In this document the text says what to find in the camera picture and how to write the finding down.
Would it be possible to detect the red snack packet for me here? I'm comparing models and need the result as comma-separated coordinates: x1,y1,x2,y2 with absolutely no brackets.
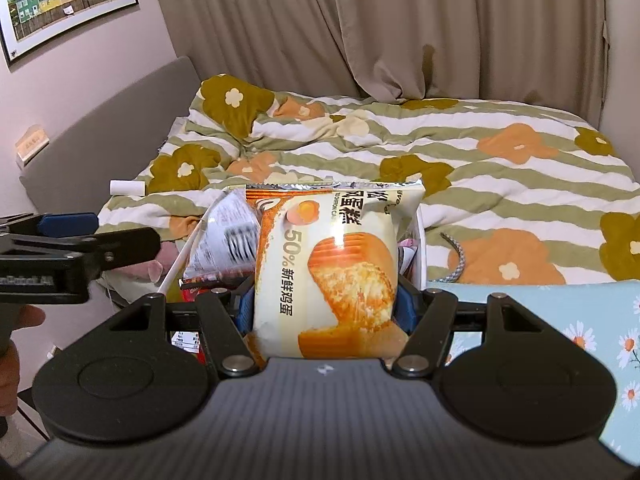
170,277,242,362

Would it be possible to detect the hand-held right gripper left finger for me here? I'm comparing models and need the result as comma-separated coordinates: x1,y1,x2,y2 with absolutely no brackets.
107,275,267,377

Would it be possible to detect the small white roll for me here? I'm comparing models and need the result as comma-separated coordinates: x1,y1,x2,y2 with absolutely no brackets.
109,178,146,196

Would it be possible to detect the beige curtain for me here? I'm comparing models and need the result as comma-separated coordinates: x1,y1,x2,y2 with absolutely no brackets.
145,0,614,127

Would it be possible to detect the blue daisy tablecloth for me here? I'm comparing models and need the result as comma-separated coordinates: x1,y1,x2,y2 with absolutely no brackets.
425,279,640,467

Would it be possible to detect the pink checkered snack packet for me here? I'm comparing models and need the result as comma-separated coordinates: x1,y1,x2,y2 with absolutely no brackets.
396,236,419,277

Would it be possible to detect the person's left hand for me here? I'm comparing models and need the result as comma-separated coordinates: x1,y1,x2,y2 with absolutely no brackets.
0,304,47,412

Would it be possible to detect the grey bed headboard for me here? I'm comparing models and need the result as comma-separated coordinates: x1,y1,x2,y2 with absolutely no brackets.
18,55,204,222

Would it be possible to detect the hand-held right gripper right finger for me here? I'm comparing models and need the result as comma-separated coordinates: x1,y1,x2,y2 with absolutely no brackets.
386,280,544,379

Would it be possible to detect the framed houses picture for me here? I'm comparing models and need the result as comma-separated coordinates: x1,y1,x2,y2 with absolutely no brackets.
0,0,140,67

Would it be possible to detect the silver snack packet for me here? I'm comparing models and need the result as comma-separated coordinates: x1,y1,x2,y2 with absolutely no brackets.
181,191,262,282

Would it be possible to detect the pink plush toy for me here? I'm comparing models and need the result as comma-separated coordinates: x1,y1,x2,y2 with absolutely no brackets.
106,244,167,284

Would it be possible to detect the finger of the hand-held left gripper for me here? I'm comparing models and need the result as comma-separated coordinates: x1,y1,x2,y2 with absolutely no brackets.
0,212,100,237
0,227,162,275

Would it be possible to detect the grey braided cable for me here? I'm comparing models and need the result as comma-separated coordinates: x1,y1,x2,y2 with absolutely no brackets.
429,232,477,285

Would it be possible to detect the orange white cake packet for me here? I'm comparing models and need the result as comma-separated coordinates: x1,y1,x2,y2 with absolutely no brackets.
244,179,427,362

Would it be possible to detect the floral striped blanket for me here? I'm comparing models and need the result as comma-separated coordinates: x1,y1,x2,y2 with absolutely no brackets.
96,73,640,292

